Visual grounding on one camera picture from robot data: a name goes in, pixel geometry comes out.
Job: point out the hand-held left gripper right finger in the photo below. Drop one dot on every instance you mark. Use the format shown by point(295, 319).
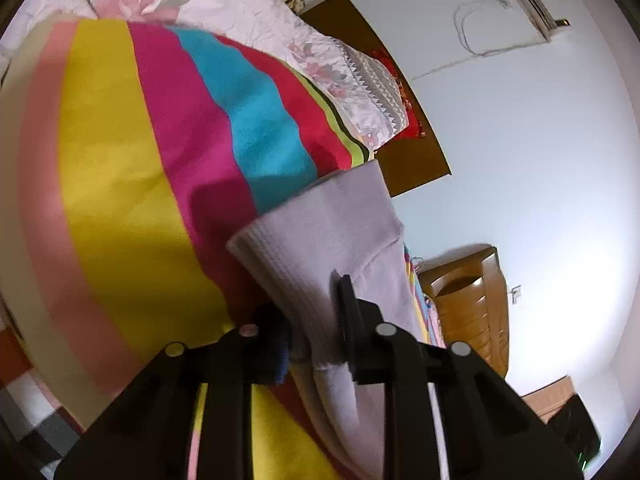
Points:
point(350, 320)

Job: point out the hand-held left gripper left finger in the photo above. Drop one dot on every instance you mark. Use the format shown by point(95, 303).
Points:
point(277, 355)

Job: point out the purple pants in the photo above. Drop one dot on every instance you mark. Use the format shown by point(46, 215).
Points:
point(340, 230)

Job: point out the light wooden wardrobe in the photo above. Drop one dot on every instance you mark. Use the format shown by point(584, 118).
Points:
point(547, 400)

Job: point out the glossy light wooden headboard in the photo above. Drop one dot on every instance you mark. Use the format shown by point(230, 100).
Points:
point(470, 310)

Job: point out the dark wooden headboard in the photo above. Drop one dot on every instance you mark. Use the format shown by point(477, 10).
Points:
point(415, 165)

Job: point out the red pillow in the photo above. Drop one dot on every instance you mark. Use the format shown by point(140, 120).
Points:
point(417, 122)

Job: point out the colourful striped blanket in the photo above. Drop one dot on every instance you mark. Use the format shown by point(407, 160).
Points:
point(150, 185)

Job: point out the plaid bedsheet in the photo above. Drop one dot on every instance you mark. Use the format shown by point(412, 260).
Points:
point(30, 410)

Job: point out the white floral quilt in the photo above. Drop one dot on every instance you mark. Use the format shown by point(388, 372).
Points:
point(225, 5)

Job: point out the white wall socket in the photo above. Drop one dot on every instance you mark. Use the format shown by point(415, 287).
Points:
point(515, 294)

